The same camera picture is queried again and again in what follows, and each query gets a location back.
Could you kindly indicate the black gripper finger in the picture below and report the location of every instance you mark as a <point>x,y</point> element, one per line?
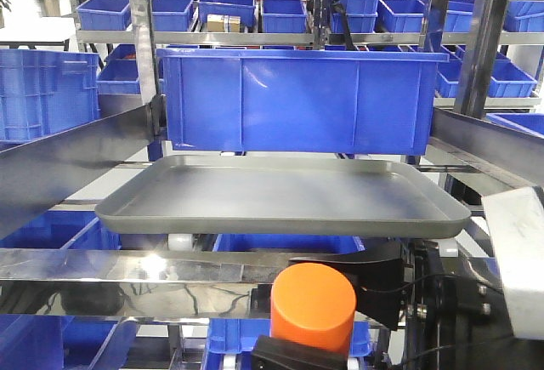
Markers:
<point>271,353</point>

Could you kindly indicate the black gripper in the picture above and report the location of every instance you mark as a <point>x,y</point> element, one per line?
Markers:
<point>457,315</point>

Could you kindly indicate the large blue plastic bin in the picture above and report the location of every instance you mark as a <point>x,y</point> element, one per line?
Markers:
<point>376,102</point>

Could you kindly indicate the cardboard box in bin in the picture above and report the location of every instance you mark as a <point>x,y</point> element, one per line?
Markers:
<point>223,23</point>

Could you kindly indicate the orange cylindrical capacitor 4680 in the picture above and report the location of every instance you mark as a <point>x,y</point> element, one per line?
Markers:
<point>314,305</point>

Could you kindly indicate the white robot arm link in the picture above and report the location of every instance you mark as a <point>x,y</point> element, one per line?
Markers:
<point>515,222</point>

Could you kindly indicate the blue crate at left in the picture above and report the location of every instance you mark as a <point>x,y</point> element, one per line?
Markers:
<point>44,92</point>

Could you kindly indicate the stainless steel shelf rack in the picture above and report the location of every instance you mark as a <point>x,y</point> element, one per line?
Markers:
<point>466,156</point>

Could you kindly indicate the grey metal tray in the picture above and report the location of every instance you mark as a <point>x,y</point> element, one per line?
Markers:
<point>274,195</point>

